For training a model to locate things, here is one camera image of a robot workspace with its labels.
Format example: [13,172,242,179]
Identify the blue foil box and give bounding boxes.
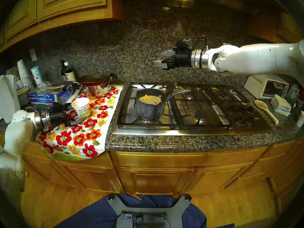
[27,84,73,105]

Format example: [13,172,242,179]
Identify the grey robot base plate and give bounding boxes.
[108,194,192,228]

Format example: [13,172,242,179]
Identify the white paper towel roll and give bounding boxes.
[0,74,21,123]

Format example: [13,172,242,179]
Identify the white toaster oven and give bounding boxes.
[244,74,290,100]

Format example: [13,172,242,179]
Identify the stainless gas cooktop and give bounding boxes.
[111,82,273,136]

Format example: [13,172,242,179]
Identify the blue floor cloth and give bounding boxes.
[54,194,235,228]

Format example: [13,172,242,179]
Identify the dark grey saucepan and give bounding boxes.
[134,88,191,121]

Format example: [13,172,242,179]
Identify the blue dotted paper cup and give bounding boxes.
[31,66,45,86]

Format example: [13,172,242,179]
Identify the stack of white cups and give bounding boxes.
[17,59,35,89]

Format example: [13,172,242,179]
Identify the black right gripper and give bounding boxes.
[153,47,193,70]

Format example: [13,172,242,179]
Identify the cup of wooden sticks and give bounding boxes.
[7,67,23,88]

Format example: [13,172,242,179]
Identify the wooden base cabinets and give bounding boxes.
[21,137,304,206]

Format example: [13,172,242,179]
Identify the black cooking spoon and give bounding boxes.
[160,83,177,103]

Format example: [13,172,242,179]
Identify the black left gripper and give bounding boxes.
[49,104,86,127]

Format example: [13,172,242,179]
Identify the white paper oats cup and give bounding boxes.
[71,97,91,119]

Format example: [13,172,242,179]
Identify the floral kitchen towel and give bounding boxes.
[36,85,124,161]

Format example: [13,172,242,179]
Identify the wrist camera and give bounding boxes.
[50,102,68,113]
[176,39,193,51]

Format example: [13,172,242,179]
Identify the steel pan red rim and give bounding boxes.
[51,73,118,100]

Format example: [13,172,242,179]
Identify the grey power strip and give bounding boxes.
[121,211,168,221]

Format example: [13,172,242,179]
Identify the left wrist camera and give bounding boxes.
[50,102,68,113]

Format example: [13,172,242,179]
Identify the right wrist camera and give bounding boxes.
[176,39,193,51]

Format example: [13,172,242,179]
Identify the wooden wall cabinet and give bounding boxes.
[247,11,304,44]
[0,0,124,52]

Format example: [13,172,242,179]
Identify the yellow ceramic spoon rest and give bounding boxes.
[254,100,279,125]

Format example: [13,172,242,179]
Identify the folded dish cloth stack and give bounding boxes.
[271,94,292,117]

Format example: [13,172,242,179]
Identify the clear glass jar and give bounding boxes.
[286,84,299,100]

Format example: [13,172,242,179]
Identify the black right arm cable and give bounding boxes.
[190,36,209,51]

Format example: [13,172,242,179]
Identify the dark bottle white cap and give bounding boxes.
[64,61,77,82]

